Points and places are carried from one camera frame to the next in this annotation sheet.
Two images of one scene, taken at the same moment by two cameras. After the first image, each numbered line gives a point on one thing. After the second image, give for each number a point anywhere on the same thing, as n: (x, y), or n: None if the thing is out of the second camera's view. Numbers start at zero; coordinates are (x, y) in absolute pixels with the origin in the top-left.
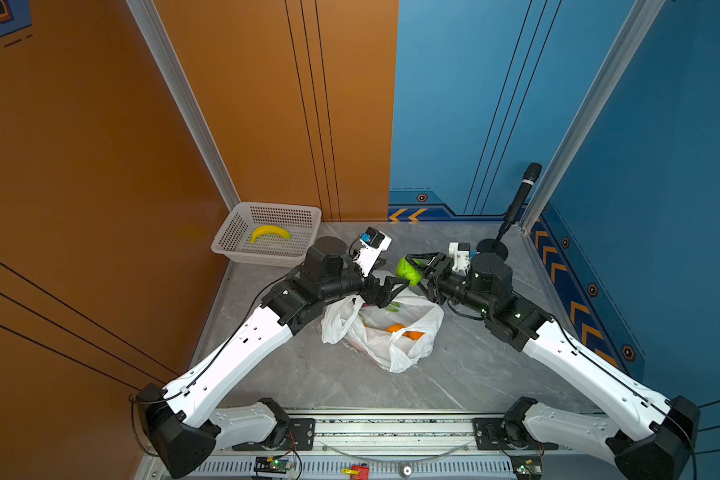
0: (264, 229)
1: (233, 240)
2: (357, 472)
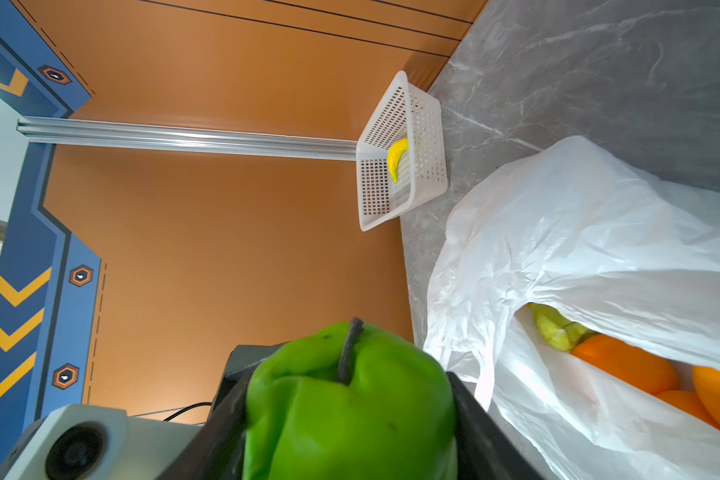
0: (394, 156)
1: (406, 112)
2: None
